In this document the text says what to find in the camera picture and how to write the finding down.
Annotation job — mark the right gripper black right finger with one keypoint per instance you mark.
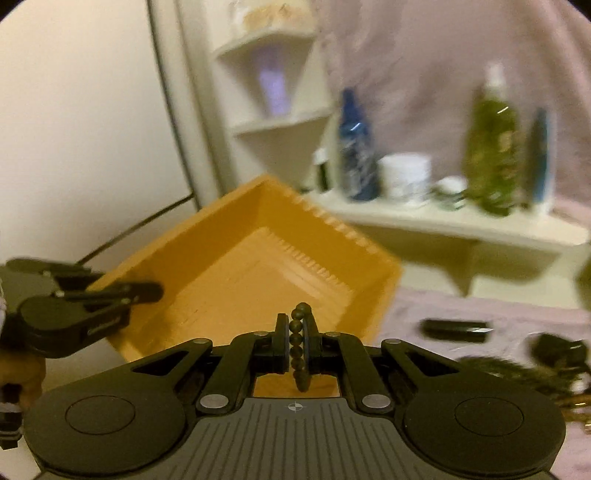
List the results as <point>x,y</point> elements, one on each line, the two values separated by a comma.
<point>346,358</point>

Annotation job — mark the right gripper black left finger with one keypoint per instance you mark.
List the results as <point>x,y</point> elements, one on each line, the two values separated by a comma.
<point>236,366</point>

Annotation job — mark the orange plastic tray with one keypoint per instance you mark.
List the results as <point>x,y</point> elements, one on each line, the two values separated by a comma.
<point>255,253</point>

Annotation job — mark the black cylinder tube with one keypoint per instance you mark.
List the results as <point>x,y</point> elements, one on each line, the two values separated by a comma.
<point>456,330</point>

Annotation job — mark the white black lip balm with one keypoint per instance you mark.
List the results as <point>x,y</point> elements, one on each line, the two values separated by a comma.
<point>321,162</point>

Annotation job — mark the dark blue spray bottle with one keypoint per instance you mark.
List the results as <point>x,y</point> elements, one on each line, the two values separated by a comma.
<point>359,168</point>

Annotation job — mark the large white cream jar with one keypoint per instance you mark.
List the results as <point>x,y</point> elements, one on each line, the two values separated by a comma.
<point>406,178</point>

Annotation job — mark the small green label jar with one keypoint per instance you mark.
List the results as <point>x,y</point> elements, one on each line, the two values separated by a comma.
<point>451,192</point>

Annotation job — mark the small black open case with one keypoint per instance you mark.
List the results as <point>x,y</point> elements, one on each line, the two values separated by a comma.
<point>560,353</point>

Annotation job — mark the green oil spray bottle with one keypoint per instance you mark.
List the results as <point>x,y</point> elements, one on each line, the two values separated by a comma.
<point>491,162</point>

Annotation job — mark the lavender tube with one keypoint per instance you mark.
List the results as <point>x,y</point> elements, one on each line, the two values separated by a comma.
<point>273,84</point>

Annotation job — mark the white wooden shelf unit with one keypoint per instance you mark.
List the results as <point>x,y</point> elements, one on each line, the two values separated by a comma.
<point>524,256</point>

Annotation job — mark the blue white tube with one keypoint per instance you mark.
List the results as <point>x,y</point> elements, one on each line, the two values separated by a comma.
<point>541,176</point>

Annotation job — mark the white curved headboard frame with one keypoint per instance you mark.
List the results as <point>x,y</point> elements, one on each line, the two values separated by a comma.
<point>181,101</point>

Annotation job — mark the pink towel on wall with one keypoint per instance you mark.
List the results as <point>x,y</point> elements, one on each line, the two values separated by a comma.
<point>416,65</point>

